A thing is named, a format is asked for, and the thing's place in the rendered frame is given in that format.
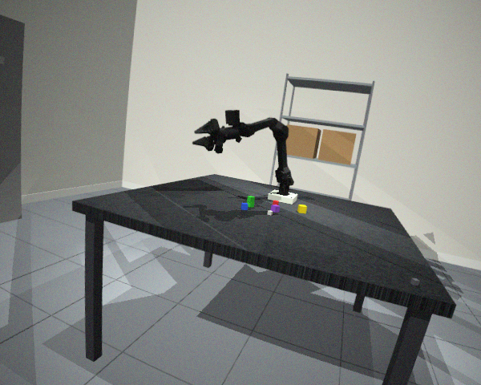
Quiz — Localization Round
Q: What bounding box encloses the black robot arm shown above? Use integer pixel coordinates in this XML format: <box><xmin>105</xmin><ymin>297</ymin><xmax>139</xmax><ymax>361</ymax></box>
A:
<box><xmin>213</xmin><ymin>110</ymin><xmax>294</xmax><ymax>196</ymax></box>

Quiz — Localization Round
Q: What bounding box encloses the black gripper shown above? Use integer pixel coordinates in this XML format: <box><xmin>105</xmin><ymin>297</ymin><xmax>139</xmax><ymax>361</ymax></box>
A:
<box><xmin>192</xmin><ymin>119</ymin><xmax>229</xmax><ymax>151</ymax></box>

